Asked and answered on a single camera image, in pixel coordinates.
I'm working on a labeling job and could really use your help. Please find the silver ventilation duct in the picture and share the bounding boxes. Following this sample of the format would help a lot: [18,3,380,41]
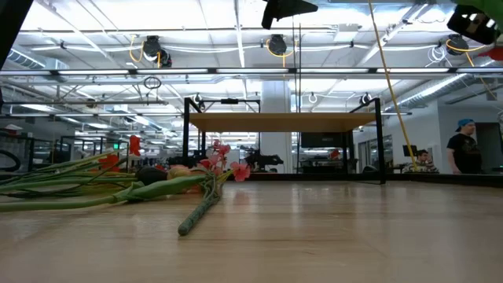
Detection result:
[384,58,503,115]

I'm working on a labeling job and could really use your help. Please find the white square pillar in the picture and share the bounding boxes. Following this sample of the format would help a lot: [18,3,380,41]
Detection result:
[260,80,294,175]

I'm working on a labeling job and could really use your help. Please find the long ceiling light strip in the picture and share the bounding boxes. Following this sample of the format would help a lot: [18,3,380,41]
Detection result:
[0,67,503,78]

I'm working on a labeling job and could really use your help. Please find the dark monitor screen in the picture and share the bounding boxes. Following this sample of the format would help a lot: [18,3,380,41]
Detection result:
[300,131,351,150]

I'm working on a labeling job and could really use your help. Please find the black ceiling cable reel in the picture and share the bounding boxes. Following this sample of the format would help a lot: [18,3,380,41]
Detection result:
[428,33,488,68]
[264,34,296,68]
[128,34,174,70]

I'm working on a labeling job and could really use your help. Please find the yellow hanging cable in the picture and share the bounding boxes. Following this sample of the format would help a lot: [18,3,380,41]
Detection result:
[366,0,420,173]

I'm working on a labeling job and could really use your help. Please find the black aluminium table frame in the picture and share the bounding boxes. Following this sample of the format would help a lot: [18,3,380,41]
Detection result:
[227,171,503,189]

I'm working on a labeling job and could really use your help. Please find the pink artificial blossom spray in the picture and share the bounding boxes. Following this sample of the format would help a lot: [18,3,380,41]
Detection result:
[177,138,252,237]

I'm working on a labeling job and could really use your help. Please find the thin black hanging cable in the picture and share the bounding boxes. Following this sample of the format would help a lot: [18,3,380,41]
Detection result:
[298,21,303,174]
[291,17,296,174]

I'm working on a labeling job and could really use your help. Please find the pink artificial tulip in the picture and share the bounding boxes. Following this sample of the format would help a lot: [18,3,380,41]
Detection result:
[0,164,208,213]

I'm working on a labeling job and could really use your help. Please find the black curved hose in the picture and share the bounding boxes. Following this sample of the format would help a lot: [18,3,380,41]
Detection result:
[0,149,24,173]

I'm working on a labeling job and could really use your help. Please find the coiled black cable ring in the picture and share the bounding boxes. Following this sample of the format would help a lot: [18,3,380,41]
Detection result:
[142,75,163,91]

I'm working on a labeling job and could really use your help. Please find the person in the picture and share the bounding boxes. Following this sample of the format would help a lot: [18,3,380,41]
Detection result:
[403,149,441,175]
[446,118,484,175]

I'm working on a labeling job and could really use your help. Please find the wooden shelf with black legs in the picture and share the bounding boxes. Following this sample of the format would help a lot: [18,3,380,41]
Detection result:
[182,97,387,186]

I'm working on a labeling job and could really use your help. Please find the dark door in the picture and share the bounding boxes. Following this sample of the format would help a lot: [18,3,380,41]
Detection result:
[474,122,503,175]

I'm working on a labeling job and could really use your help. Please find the dark artificial tulip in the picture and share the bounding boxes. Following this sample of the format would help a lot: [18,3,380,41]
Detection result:
[0,166,171,194]

